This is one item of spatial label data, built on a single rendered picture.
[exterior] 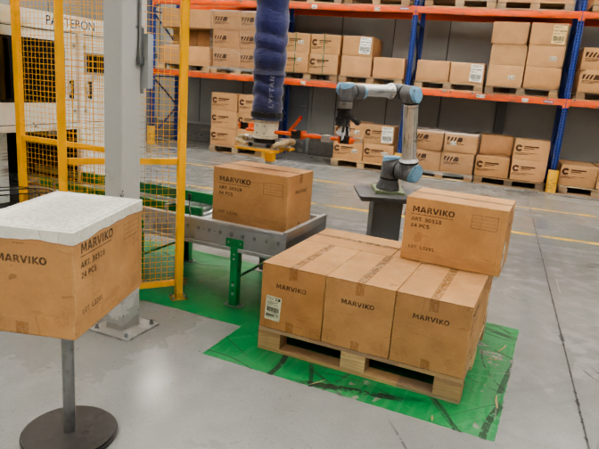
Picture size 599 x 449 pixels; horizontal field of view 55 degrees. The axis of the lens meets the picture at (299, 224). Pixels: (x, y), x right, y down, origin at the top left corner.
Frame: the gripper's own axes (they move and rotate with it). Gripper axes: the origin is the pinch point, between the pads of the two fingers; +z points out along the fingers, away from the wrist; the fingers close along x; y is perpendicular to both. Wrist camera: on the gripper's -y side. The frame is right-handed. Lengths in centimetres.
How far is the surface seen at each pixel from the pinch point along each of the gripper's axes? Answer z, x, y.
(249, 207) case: 53, 21, 58
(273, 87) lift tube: -29, 8, 52
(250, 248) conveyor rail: 77, 36, 47
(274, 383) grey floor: 123, 113, -15
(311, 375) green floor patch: 122, 95, -28
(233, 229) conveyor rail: 66, 36, 61
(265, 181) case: 33, 21, 47
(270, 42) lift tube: -59, 12, 55
